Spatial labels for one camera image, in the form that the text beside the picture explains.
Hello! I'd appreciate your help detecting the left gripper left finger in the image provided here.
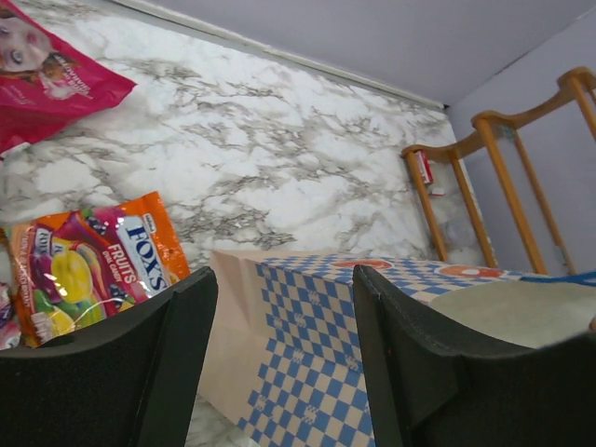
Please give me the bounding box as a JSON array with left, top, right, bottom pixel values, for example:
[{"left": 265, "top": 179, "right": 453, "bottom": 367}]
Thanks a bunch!
[{"left": 1, "top": 267, "right": 218, "bottom": 446}]

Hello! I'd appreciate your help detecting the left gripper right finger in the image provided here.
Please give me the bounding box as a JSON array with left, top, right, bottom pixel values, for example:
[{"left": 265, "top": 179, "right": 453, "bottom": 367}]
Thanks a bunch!
[{"left": 353, "top": 265, "right": 595, "bottom": 446}]

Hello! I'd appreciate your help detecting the orange Savoria snack packet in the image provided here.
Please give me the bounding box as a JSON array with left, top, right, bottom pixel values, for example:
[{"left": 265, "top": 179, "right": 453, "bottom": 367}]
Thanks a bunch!
[{"left": 1, "top": 192, "right": 190, "bottom": 347}]

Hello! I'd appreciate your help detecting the checkered paper bag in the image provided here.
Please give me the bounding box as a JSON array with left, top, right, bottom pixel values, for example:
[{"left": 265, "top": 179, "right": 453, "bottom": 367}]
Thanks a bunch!
[{"left": 199, "top": 251, "right": 595, "bottom": 446}]

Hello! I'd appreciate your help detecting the red snack bag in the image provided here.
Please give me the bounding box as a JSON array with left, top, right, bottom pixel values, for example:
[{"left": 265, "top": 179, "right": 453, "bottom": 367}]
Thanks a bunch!
[{"left": 1, "top": 1, "right": 136, "bottom": 154}]

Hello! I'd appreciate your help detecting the purple candy bag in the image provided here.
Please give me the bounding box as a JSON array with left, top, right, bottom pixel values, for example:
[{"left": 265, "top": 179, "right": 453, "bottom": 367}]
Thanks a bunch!
[{"left": 0, "top": 283, "right": 21, "bottom": 350}]

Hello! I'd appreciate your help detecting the orange wooden rack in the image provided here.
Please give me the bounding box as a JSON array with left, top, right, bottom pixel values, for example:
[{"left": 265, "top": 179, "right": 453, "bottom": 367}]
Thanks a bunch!
[{"left": 401, "top": 66, "right": 595, "bottom": 275}]

